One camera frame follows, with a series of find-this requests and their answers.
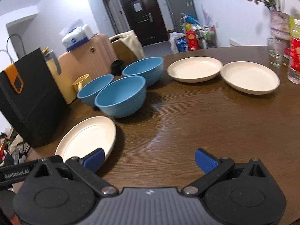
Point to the blue bowl back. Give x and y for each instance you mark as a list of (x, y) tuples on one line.
[(150, 68)]

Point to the blue bowl front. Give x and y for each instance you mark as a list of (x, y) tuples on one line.
[(122, 97)]

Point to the flower vase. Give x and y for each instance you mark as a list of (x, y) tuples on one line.
[(279, 25)]

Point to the wooden chair with cloth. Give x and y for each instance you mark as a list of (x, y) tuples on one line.
[(127, 47)]

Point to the red label water bottle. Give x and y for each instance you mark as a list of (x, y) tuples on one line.
[(293, 70)]

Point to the cream plate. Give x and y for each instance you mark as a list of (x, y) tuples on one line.
[(195, 69), (250, 78), (87, 136)]

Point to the wire rack with clutter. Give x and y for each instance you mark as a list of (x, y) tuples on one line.
[(205, 34)]

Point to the blue box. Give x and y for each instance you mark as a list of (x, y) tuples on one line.
[(182, 45)]

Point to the dark brown door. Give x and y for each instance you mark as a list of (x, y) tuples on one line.
[(145, 19)]

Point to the white plastic bag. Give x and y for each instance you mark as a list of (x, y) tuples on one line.
[(173, 36)]

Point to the white blue tissue pack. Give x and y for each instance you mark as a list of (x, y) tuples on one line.
[(76, 34)]

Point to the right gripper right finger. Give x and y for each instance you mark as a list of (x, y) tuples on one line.
[(215, 170)]

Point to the blue bowl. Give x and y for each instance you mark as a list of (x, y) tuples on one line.
[(89, 92), (150, 68), (122, 97)]

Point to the black paper bag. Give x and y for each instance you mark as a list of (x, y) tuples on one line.
[(31, 100)]

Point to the yellow mug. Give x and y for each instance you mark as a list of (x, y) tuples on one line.
[(79, 83)]

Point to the pink ribbed suitcase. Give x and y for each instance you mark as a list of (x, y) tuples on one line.
[(93, 57)]

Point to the red box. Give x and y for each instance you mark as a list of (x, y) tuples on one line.
[(192, 40)]

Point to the black cup on chair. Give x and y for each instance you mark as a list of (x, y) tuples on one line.
[(117, 67)]

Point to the grey refrigerator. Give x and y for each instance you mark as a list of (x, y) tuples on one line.
[(177, 8)]

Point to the glass of water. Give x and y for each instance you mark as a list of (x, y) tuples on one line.
[(275, 52)]

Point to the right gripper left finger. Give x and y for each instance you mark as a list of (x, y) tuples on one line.
[(84, 170)]

